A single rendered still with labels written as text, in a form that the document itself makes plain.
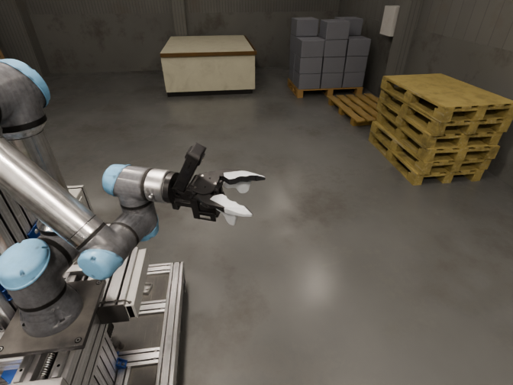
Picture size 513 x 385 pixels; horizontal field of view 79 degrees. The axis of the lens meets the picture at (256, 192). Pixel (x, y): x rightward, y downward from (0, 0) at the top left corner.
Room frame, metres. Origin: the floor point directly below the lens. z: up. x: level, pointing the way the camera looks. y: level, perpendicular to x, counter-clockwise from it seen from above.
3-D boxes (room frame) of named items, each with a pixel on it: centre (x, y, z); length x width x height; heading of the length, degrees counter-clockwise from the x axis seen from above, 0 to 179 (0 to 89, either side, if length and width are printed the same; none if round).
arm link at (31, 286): (0.55, 0.58, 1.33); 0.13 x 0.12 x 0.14; 166
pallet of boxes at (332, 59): (6.78, -1.42, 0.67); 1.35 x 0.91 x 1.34; 98
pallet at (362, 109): (5.40, -1.90, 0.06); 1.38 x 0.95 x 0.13; 8
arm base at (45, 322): (0.54, 0.58, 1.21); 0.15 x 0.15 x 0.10
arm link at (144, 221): (0.59, 0.29, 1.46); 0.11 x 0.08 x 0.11; 166
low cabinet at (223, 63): (7.45, 1.04, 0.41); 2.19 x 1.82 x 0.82; 8
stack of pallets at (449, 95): (3.66, -2.16, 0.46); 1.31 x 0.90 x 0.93; 8
